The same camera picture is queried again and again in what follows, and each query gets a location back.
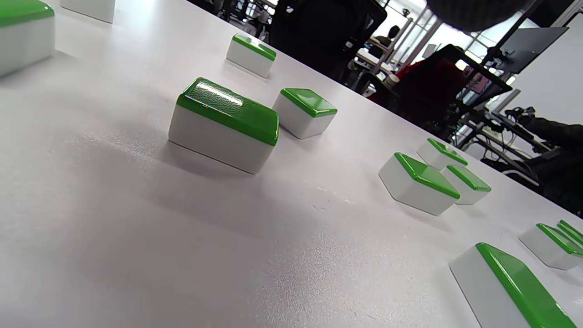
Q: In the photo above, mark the person's left hand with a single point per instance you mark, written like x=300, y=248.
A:
x=473, y=13

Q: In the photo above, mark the group of green mahjong tiles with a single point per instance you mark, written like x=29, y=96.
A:
x=223, y=136

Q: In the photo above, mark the dark flat panel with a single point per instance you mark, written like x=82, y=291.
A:
x=530, y=45

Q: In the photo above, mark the black gear bundle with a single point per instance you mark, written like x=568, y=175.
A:
x=560, y=136

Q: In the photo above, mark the black mesh office chair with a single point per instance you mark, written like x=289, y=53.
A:
x=319, y=36

